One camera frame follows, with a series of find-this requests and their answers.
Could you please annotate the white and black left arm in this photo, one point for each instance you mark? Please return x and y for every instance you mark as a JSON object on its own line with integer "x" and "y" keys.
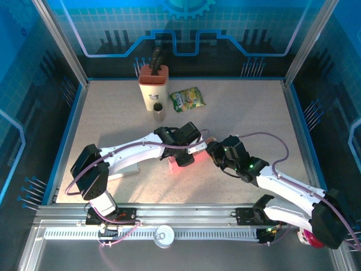
{"x": 132, "y": 152}

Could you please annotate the silver tin can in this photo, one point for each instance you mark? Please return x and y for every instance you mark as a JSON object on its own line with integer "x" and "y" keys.
{"x": 164, "y": 236}

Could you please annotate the white paper box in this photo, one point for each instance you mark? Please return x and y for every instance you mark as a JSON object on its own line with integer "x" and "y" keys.
{"x": 128, "y": 170}

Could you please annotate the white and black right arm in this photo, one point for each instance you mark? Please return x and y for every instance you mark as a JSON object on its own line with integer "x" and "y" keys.
{"x": 290, "y": 189}

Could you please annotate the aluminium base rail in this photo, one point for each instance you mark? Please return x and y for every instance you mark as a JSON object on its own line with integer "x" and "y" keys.
{"x": 183, "y": 211}

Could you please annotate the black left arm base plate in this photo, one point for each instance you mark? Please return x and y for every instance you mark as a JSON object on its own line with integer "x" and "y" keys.
{"x": 129, "y": 213}

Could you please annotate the aluminium frame post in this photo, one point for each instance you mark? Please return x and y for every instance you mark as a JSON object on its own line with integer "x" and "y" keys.
{"x": 62, "y": 45}
{"x": 307, "y": 42}

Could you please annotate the beige knife block orange top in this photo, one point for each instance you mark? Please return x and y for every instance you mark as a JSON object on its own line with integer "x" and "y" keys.
{"x": 152, "y": 90}

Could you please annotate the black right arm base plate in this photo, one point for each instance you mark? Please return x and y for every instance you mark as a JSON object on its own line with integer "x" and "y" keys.
{"x": 244, "y": 216}

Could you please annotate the yellow green snack bag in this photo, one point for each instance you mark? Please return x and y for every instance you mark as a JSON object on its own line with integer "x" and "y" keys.
{"x": 186, "y": 98}

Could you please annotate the brown bottle black cap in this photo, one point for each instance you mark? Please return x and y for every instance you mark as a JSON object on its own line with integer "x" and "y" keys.
{"x": 159, "y": 114}

